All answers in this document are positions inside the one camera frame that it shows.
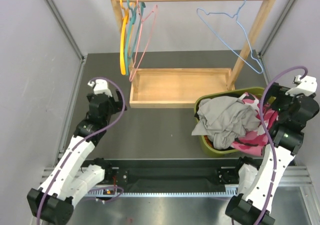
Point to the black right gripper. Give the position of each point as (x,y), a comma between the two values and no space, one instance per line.
(277,90)

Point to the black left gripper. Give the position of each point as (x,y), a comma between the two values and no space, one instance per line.
(118,106)

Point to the pink camouflage trousers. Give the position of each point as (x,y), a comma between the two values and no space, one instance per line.
(254,141)

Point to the grey trousers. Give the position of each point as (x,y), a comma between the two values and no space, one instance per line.
(224,119)

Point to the orange white trousers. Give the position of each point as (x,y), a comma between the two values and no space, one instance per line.
(207,141)

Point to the orange plastic hanger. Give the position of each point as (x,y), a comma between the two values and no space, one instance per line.
(123,37)

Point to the teal plastic hanger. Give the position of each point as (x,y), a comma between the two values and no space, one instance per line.
(132,20)

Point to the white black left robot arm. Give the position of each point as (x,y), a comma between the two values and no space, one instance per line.
(57,197)

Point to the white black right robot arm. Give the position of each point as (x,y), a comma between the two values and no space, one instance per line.
(258,183)

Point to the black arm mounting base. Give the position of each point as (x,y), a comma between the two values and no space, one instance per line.
(159,177)

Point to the olive green plastic basket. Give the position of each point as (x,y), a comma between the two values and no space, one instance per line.
(212,151)

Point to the wooden clothes rack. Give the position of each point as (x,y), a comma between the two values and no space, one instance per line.
(181,87)

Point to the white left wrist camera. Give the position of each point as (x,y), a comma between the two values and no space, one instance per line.
(100,86)

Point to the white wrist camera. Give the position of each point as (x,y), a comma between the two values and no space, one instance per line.
(304,85)
(100,86)

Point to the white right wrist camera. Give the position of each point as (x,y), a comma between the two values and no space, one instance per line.
(304,85)

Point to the grey slotted cable duct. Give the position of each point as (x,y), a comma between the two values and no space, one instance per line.
(110,192)

